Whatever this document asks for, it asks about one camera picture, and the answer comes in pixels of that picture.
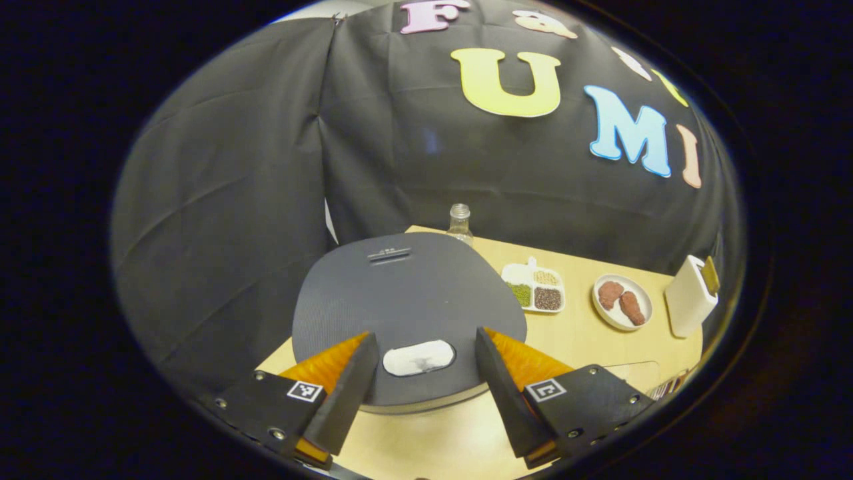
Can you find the white divided bean dish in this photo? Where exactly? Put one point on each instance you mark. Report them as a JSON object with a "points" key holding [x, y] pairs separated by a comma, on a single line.
{"points": [[526, 273]]}

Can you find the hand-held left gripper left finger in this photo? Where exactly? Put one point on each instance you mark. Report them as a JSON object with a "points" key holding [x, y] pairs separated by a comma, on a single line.
{"points": [[346, 400]]}

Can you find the small clear glass bottle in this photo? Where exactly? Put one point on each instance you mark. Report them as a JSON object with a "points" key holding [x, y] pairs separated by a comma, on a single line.
{"points": [[460, 226]]}

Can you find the dark-lidded cream rice cooker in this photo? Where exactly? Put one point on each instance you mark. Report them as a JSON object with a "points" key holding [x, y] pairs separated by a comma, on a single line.
{"points": [[413, 293]]}

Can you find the reddish brown meat piece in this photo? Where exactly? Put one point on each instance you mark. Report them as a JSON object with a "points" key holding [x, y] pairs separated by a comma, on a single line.
{"points": [[632, 308], [610, 293]]}

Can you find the flat wooden utensil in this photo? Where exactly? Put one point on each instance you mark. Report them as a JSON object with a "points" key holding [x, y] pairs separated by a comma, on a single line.
{"points": [[710, 274]]}

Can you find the small square glass bowl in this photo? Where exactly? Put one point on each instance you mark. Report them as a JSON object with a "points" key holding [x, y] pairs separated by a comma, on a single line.
{"points": [[670, 388]]}

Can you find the white chopstick holder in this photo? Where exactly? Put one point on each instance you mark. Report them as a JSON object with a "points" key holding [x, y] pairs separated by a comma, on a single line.
{"points": [[686, 300]]}

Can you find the round white plate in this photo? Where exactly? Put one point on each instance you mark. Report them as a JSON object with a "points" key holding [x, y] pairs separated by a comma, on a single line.
{"points": [[610, 316]]}

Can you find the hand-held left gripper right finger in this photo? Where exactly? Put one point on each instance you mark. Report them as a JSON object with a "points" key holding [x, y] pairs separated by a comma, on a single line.
{"points": [[503, 400]]}

